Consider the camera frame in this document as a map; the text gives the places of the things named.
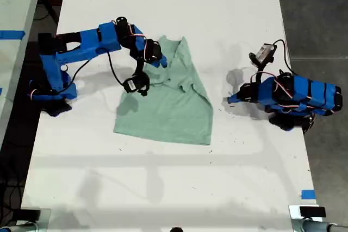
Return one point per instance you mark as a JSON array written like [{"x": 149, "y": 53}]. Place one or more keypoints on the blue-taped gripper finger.
[
  {"x": 163, "y": 61},
  {"x": 152, "y": 63},
  {"x": 235, "y": 101},
  {"x": 235, "y": 96}
]

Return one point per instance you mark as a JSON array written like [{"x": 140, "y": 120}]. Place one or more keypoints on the pale green T-shirt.
[{"x": 168, "y": 118}]

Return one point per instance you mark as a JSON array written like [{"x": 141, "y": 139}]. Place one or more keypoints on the blue and black robot arm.
[
  {"x": 312, "y": 92},
  {"x": 81, "y": 44}
]

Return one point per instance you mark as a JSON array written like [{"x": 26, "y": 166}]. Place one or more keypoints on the short blue tape strip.
[{"x": 308, "y": 194}]

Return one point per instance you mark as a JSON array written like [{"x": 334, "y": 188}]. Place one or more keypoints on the white mounting plate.
[{"x": 293, "y": 211}]

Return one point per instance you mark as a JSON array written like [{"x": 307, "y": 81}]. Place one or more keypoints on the small black box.
[
  {"x": 312, "y": 212},
  {"x": 30, "y": 215}
]

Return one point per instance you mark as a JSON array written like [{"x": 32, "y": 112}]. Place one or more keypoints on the black round object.
[{"x": 176, "y": 229}]

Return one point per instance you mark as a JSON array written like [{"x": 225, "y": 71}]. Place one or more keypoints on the long blue tape strip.
[{"x": 12, "y": 34}]

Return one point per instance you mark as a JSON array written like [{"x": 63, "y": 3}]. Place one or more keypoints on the pale grey side table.
[{"x": 16, "y": 3}]

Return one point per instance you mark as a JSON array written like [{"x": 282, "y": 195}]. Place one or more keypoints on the grey metal pipe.
[
  {"x": 312, "y": 226},
  {"x": 16, "y": 228}
]

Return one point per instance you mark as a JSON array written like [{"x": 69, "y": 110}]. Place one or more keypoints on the grey metal plate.
[{"x": 45, "y": 217}]

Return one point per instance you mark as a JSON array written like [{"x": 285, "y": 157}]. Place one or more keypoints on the black camera stalk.
[
  {"x": 139, "y": 66},
  {"x": 263, "y": 66}
]

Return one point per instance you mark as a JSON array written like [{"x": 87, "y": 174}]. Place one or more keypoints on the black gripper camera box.
[
  {"x": 262, "y": 52},
  {"x": 136, "y": 84}
]

